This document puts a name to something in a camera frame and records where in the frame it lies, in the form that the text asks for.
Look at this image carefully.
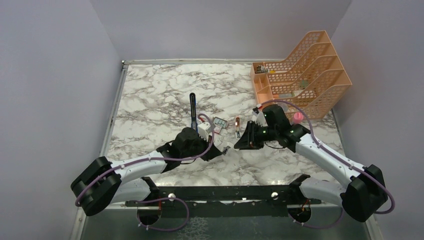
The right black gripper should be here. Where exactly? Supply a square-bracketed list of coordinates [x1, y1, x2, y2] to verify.
[235, 120, 279, 150]

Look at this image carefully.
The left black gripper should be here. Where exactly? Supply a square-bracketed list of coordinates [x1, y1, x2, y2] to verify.
[180, 132, 221, 162]

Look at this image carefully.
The staple strip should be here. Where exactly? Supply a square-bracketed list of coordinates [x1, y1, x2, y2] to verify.
[222, 146, 231, 156]

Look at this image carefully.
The pink eraser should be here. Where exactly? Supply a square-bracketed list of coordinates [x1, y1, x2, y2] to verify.
[234, 116, 241, 139]

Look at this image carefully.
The blue stapler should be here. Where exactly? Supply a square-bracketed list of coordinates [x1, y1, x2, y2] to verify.
[189, 92, 198, 131]

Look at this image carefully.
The red white staple box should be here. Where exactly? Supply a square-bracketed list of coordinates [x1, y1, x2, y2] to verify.
[213, 124, 222, 134]

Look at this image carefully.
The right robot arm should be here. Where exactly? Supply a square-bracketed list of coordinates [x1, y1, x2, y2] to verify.
[234, 104, 389, 223]

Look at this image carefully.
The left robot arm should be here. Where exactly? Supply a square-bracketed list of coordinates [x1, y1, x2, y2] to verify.
[70, 127, 233, 216]

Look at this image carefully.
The pink capped pen tube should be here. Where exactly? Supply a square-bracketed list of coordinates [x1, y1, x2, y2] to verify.
[291, 112, 304, 125]

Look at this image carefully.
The orange desk organizer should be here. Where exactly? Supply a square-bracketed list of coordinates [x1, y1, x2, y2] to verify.
[250, 30, 352, 120]

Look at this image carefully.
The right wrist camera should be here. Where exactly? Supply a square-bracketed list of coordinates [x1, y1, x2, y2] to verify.
[252, 107, 267, 126]

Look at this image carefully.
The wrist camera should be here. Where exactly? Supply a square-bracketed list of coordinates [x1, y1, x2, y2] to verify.
[252, 107, 267, 126]
[197, 121, 213, 141]

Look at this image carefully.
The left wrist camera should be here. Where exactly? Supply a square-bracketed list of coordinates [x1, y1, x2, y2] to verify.
[197, 121, 213, 141]

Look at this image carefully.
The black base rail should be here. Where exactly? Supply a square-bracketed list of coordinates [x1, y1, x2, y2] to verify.
[125, 185, 321, 218]

